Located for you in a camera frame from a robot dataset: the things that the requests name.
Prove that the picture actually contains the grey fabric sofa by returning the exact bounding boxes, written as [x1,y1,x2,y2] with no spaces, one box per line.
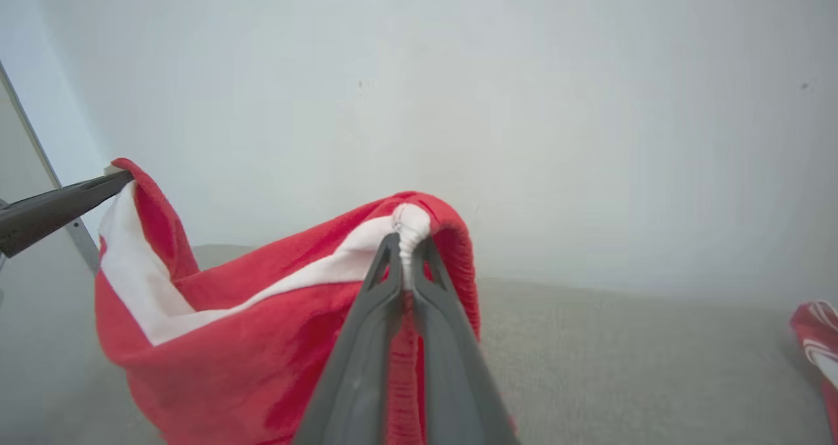
[0,242,838,445]

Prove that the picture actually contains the red basketball jersey with lettering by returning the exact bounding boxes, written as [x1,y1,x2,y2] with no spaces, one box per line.
[788,299,838,440]

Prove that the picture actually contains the grey metal wall strip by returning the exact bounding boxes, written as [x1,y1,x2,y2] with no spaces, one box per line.
[0,62,101,275]

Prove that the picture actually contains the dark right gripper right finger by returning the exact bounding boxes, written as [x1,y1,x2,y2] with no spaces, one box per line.
[410,238,520,445]

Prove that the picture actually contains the red shorts with white stripe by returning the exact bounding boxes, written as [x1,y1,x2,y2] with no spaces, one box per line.
[94,158,483,445]

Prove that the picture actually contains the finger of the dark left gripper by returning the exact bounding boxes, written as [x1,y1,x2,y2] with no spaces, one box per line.
[0,170,136,221]
[0,177,133,260]

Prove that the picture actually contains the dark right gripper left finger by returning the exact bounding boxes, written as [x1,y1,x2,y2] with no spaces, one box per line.
[293,232,405,445]

